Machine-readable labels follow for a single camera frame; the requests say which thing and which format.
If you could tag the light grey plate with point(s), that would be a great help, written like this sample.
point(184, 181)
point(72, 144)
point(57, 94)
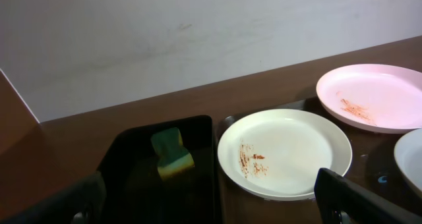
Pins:
point(407, 155)

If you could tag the brown translucent serving tray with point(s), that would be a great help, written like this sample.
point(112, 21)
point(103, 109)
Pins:
point(373, 167)

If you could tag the cream white plate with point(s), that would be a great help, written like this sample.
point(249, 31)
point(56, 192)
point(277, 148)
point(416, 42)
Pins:
point(276, 154)

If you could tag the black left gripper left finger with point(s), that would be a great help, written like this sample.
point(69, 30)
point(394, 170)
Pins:
point(82, 202)

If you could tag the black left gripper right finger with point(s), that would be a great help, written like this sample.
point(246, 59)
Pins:
point(335, 194)

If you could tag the pink plate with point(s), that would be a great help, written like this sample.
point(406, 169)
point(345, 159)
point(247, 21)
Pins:
point(373, 97)

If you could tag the green and yellow sponge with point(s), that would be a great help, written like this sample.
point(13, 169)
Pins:
point(174, 158)

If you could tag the black rectangular sponge tray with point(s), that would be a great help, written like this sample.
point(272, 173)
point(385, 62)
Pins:
point(136, 193)

